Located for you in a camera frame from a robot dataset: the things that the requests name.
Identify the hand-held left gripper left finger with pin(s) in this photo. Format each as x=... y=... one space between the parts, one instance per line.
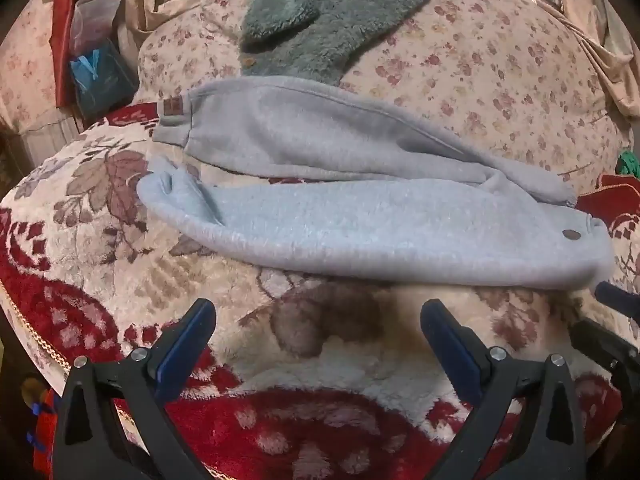
x=172 y=365

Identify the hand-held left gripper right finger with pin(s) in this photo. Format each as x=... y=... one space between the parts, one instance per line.
x=452 y=355

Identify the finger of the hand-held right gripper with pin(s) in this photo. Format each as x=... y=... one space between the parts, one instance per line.
x=607 y=352
x=620 y=301

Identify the grey pants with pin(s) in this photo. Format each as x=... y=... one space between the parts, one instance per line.
x=350 y=230

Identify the green cloth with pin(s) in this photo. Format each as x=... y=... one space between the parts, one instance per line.
x=629 y=162

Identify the red floral plush blanket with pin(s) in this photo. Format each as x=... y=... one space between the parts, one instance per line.
x=100 y=240

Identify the red cloth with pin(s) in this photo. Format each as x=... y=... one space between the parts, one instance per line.
x=42 y=440

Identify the floral quilt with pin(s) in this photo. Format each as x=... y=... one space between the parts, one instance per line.
x=500 y=85

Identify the blue package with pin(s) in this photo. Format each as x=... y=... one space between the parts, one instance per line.
x=100 y=80

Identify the floral bedding pile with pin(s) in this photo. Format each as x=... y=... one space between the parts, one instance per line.
x=25 y=75

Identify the red bag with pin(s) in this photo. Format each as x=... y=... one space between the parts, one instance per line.
x=62 y=35

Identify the clear plastic bag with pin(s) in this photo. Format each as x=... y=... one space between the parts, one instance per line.
x=97 y=20

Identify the dark grey fleece garment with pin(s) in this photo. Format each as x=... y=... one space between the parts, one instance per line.
x=340 y=20

